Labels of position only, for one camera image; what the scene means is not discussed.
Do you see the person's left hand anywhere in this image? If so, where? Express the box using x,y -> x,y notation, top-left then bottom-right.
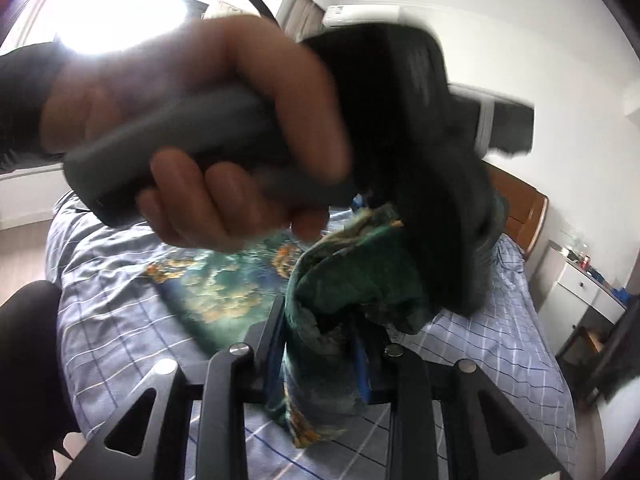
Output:
39,14 -> 350,252

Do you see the left forearm dark sleeve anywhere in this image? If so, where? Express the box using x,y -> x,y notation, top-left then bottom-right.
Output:
0,42 -> 70,174

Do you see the white dresser with drawers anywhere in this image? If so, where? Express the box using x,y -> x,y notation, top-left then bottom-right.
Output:
529,242 -> 626,356

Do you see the brown wooden headboard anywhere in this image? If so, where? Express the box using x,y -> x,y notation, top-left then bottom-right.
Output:
485,162 -> 549,260

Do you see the black chair with clothes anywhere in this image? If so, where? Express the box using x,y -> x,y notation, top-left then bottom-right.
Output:
556,295 -> 639,405

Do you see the blue checked bed cover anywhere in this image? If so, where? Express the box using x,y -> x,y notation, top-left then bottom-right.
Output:
46,194 -> 577,479

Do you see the white wall air conditioner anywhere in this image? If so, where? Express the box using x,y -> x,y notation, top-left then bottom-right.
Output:
322,3 -> 434,29

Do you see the green patterned silk garment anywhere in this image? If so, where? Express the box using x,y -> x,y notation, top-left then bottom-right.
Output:
144,201 -> 511,450

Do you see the beige window curtain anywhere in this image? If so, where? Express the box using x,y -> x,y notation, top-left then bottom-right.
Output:
283,0 -> 326,42

